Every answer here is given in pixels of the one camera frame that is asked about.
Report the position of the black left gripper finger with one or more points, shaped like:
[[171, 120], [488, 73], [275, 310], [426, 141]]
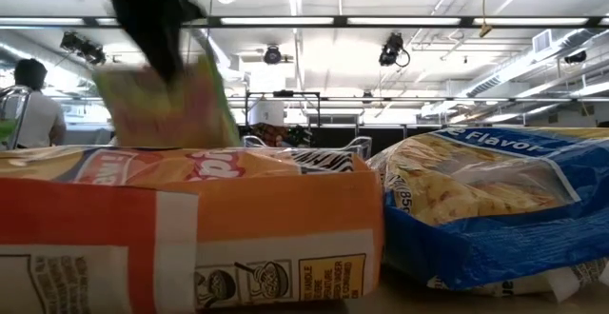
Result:
[[164, 54]]

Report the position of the green Maruchan noodle packet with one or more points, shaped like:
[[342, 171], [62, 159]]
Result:
[[5, 131], [190, 114]]

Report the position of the orange Maruchan noodle packet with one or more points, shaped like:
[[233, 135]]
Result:
[[285, 204]]

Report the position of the blue Maruchan noodle packet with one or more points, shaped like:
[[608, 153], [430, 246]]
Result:
[[476, 247]]

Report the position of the black background robot arm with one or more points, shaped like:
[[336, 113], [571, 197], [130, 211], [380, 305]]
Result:
[[300, 135]]

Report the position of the white cylinder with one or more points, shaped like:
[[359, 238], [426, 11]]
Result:
[[266, 113]]

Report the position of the person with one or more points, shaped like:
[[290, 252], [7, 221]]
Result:
[[43, 119]]

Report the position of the clear plastic bin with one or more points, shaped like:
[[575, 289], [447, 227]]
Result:
[[361, 145], [19, 97]]

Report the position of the ceiling light rail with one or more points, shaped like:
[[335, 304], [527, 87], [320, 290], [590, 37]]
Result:
[[340, 21]]

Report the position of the white ceiling air duct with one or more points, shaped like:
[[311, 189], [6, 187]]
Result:
[[523, 66]]

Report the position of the grey ceiling air duct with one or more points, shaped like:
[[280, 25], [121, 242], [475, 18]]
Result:
[[9, 52]]

